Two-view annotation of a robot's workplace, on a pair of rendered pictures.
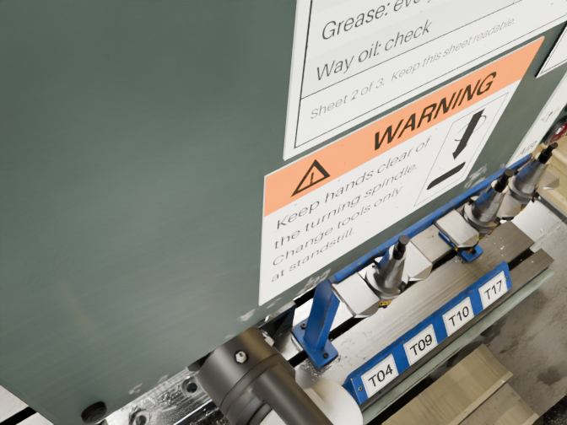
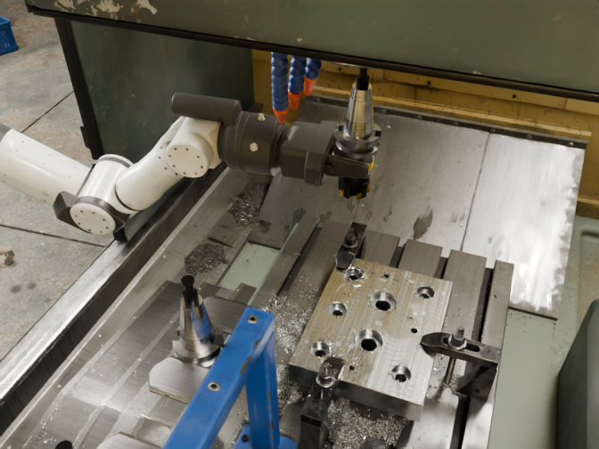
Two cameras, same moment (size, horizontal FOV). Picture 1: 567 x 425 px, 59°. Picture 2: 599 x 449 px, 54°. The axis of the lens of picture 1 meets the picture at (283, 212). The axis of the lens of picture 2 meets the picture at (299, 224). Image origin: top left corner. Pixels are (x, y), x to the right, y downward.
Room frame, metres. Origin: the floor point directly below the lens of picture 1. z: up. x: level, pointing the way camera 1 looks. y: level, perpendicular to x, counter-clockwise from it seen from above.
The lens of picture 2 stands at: (0.86, -0.28, 1.80)
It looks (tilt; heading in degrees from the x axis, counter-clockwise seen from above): 40 degrees down; 151
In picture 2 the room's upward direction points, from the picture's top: straight up
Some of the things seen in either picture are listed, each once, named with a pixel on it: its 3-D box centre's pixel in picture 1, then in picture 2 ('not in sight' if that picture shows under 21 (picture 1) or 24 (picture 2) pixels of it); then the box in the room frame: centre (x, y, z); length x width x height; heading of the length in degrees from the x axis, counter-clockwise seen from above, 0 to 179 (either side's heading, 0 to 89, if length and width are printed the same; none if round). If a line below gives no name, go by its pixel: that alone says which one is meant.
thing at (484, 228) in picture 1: (480, 215); not in sight; (0.52, -0.34, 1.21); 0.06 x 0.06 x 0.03
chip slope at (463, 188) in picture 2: not in sight; (409, 208); (-0.16, 0.64, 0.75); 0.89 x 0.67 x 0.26; 40
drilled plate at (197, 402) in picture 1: (172, 356); (375, 329); (0.31, 0.18, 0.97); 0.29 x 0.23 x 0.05; 130
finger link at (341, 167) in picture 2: not in sight; (346, 169); (0.29, 0.10, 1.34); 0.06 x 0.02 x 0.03; 47
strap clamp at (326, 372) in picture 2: (263, 321); (324, 396); (0.39, 0.02, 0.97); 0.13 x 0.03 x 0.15; 130
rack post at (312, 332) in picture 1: (322, 313); (262, 397); (0.39, -0.09, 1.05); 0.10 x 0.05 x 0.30; 40
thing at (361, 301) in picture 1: (358, 296); (218, 314); (0.35, -0.13, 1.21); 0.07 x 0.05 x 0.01; 40
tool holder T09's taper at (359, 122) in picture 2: not in sight; (360, 109); (0.28, 0.13, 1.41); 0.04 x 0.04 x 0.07
